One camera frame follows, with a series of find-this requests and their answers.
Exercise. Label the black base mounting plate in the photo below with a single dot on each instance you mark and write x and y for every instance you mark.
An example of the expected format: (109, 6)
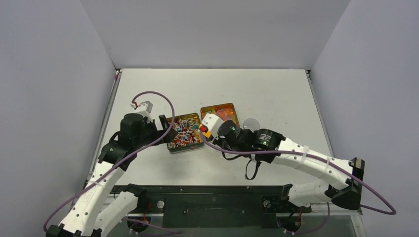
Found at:
(321, 216)

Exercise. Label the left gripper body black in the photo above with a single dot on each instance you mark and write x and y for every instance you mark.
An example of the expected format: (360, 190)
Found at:
(150, 133)

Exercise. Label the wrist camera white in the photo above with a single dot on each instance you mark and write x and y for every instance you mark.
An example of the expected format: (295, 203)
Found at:
(211, 122)
(143, 108)

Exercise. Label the tin box of lollipops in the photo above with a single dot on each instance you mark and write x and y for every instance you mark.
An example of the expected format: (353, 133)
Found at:
(187, 128)

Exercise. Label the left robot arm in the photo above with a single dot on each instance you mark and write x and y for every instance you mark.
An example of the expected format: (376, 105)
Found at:
(88, 217)

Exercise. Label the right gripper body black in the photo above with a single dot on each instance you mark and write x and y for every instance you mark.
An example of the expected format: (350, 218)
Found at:
(213, 138)

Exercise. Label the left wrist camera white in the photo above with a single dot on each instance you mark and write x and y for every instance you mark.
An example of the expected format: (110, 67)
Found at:
(143, 108)

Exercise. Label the tin box of gummy candies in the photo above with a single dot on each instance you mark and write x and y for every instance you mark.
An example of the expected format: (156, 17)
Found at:
(224, 111)

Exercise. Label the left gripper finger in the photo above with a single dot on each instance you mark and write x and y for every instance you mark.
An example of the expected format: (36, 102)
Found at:
(166, 123)
(170, 136)

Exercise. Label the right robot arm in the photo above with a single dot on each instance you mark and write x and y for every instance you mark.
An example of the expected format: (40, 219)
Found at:
(337, 179)

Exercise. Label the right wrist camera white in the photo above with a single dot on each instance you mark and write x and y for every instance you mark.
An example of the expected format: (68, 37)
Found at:
(211, 122)

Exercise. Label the clear round lid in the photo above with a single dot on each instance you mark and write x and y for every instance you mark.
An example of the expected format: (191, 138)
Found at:
(251, 124)

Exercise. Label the orange plastic scoop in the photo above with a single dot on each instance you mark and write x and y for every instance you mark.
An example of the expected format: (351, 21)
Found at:
(208, 136)

